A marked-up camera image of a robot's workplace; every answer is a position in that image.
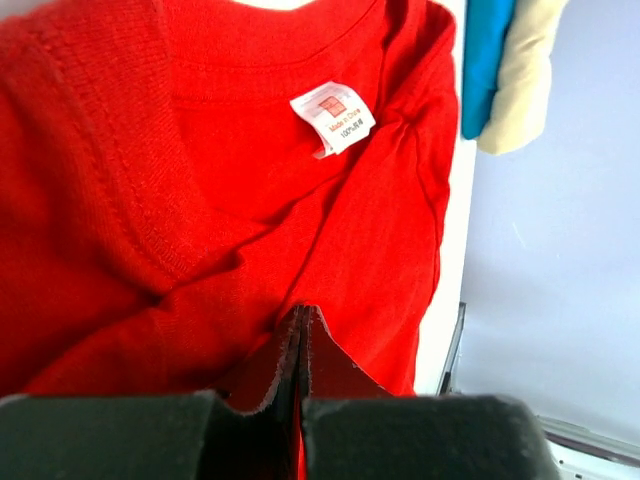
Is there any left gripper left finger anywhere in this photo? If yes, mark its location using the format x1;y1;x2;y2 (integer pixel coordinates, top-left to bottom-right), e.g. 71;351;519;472
1;307;303;479

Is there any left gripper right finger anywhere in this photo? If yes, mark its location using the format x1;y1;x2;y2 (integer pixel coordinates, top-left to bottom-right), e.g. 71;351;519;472
298;306;559;480

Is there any red t shirt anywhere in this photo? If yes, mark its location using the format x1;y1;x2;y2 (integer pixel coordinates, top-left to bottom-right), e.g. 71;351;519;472
1;1;458;411

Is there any beige folded t shirt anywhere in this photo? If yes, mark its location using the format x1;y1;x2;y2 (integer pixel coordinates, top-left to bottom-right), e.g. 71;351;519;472
477;0;568;155

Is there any blue folded t shirt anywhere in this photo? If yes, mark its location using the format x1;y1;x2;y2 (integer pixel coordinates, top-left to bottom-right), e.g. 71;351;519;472
461;0;515;140

